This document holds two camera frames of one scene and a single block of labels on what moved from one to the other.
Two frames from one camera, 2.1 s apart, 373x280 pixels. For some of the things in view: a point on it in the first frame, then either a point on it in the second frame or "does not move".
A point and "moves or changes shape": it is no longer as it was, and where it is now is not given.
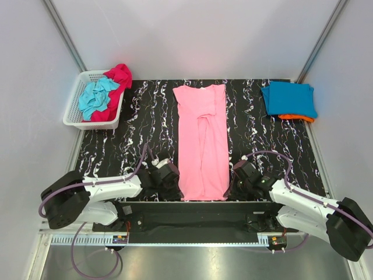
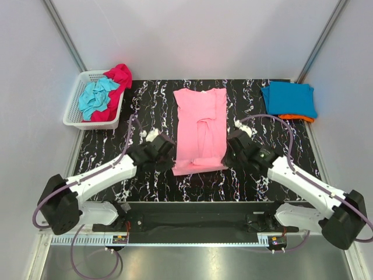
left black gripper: (171, 192) -> (164, 154)
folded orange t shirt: (291, 116) does not move
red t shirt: (122, 74) does not move
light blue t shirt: (95, 97) does not move
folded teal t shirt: (289, 98) does not move
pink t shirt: (203, 142) moves or changes shape
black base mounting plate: (178, 221) does not move
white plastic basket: (73, 115) does not move
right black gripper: (236, 192) -> (233, 153)
